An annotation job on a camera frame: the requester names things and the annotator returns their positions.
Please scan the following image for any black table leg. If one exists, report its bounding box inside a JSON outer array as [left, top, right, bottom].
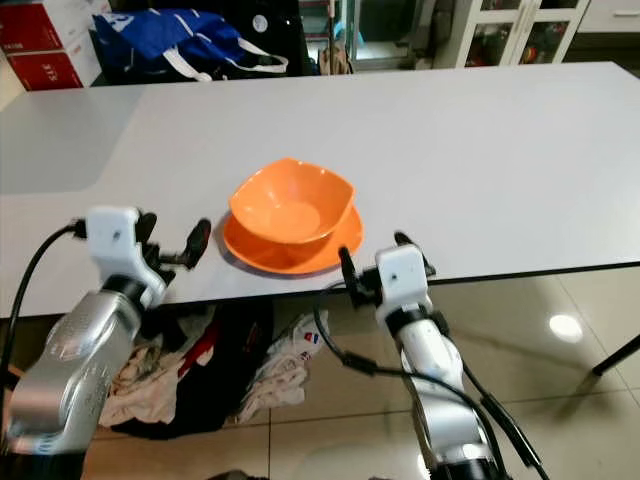
[[0, 343, 23, 403], [591, 333, 640, 379]]

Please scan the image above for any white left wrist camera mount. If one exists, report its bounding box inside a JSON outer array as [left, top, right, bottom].
[[86, 206, 167, 301]]

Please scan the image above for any orange plastic bowl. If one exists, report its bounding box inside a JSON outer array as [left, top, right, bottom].
[[227, 157, 357, 247]]

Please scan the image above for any white glass-door cabinet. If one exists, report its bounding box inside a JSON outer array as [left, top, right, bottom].
[[434, 0, 589, 70]]

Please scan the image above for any black chair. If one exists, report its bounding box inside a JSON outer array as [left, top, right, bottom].
[[100, 0, 318, 83]]

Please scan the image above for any black bag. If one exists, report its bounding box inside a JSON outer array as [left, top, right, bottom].
[[114, 298, 277, 442]]

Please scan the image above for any red cloth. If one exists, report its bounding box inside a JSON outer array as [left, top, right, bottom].
[[179, 338, 223, 378]]

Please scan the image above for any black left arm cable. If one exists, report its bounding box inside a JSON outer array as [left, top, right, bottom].
[[7, 224, 90, 403]]

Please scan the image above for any white and red cardboard box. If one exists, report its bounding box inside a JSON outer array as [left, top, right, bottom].
[[0, 0, 103, 56]]

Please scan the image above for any blue bag with white straps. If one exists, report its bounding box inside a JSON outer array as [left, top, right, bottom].
[[91, 10, 290, 84]]

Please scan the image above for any white cloth with logo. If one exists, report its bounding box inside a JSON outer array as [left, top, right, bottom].
[[239, 316, 328, 428]]

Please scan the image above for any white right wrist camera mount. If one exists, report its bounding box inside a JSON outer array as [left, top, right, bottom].
[[374, 244, 435, 314]]

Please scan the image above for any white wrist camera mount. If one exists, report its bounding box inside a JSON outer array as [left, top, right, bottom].
[[86, 206, 167, 301], [374, 244, 435, 314]]

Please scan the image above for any small brown bag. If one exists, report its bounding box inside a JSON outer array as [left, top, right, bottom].
[[317, 40, 355, 77]]

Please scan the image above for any orange plastic plate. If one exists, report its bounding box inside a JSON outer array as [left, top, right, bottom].
[[221, 205, 365, 277]]

